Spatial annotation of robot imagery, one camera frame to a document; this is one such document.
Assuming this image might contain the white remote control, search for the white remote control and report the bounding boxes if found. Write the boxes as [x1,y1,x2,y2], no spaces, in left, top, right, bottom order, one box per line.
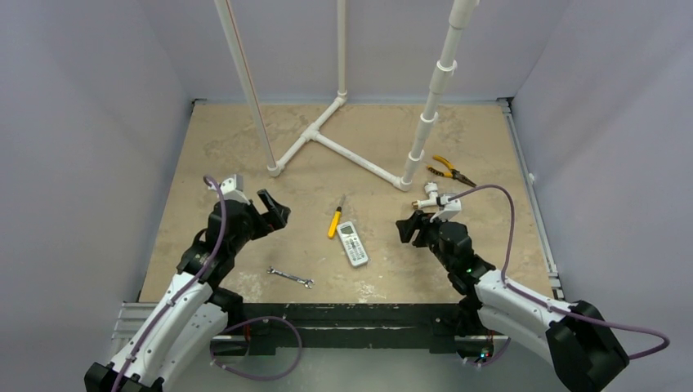
[336,221,369,268]

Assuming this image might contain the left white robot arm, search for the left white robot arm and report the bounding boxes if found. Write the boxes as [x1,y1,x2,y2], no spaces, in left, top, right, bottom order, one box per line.
[84,189,291,391]

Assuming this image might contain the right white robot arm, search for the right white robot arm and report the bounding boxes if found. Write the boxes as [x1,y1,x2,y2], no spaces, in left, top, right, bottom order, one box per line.
[396,210,630,391]

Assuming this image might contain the white plastic faucet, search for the white plastic faucet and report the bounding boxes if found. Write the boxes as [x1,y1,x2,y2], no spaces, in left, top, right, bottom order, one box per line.
[411,181,440,210]

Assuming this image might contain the silver open-end wrench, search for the silver open-end wrench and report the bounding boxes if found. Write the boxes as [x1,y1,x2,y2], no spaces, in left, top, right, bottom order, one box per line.
[266,266,315,289]

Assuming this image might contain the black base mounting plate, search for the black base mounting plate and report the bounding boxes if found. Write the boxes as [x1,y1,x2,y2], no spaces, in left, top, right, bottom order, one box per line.
[210,303,507,362]

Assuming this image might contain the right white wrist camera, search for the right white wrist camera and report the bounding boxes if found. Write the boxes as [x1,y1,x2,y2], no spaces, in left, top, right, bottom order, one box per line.
[429,194,462,223]

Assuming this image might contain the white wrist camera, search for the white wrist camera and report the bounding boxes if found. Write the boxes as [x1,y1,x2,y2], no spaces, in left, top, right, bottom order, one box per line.
[204,174,250,204]
[429,194,462,223]

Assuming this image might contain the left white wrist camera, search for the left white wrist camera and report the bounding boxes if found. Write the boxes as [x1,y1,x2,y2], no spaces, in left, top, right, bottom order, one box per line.
[204,174,250,204]

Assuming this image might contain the yellow handled screwdriver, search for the yellow handled screwdriver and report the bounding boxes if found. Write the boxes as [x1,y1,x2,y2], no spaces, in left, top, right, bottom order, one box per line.
[327,194,346,239]

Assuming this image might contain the yellow handled pliers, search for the yellow handled pliers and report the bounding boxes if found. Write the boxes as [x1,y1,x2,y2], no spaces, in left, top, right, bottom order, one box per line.
[426,154,477,188]

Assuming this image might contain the aluminium rail frame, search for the aluminium rail frame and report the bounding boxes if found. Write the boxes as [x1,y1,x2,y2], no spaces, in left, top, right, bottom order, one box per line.
[102,97,605,392]

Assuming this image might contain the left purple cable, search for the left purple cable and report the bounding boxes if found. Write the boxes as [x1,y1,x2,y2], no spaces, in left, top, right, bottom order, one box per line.
[110,175,303,392]

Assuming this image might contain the white PVC pipe frame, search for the white PVC pipe frame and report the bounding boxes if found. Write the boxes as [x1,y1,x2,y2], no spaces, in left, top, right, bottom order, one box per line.
[214,0,480,192]

